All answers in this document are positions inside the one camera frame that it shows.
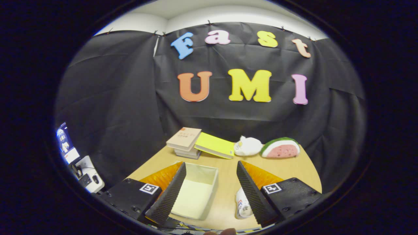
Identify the white canvas shoe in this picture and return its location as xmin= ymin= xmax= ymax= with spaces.
xmin=234 ymin=187 xmax=254 ymax=219

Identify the cream fabric storage box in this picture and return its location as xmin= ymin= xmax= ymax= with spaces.
xmin=170 ymin=162 xmax=219 ymax=220

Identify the white plush toy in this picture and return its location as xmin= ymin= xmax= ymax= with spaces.
xmin=234 ymin=136 xmax=264 ymax=156

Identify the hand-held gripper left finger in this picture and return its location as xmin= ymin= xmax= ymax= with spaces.
xmin=98 ymin=162 xmax=187 ymax=226

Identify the lit computer screen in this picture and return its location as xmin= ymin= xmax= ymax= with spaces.
xmin=56 ymin=122 xmax=81 ymax=164

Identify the black backdrop cloth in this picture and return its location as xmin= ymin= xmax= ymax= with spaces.
xmin=54 ymin=21 xmax=366 ymax=193

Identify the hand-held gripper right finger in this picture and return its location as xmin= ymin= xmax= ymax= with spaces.
xmin=236 ymin=160 xmax=324 ymax=228

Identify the white side table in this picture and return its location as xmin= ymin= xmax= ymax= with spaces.
xmin=74 ymin=156 xmax=105 ymax=194

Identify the watermelon slice plush toy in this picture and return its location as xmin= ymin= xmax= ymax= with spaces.
xmin=260 ymin=137 xmax=300 ymax=159

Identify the beige book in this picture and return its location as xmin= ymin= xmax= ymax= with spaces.
xmin=166 ymin=127 xmax=202 ymax=151

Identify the yellow book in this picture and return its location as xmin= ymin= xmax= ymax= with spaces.
xmin=194 ymin=132 xmax=235 ymax=160

